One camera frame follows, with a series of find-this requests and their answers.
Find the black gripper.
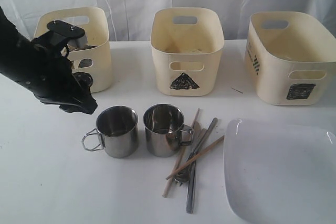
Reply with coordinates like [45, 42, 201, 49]
[25, 42, 98, 114]

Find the steel mug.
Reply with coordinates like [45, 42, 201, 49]
[81, 105, 139, 158]
[143, 104, 194, 157]

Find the stainless steel bowl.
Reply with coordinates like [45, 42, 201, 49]
[71, 45, 96, 52]

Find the wooden chopstick long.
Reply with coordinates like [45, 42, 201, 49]
[162, 108, 200, 198]

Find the steel table knife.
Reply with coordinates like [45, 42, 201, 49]
[188, 129, 207, 161]

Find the wooden chopstick crossing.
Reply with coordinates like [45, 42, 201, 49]
[165, 135, 225, 180]

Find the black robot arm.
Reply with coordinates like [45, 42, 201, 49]
[1, 12, 98, 114]

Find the cream bin with circle mark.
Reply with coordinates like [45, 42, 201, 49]
[34, 7, 112, 93]

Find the cream bin with triangle mark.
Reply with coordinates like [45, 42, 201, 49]
[150, 7, 225, 96]

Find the white square plate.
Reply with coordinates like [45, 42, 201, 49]
[224, 119, 335, 223]

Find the cream bin with square mark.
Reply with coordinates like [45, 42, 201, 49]
[244, 12, 335, 106]

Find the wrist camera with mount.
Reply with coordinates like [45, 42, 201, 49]
[33, 20, 88, 51]

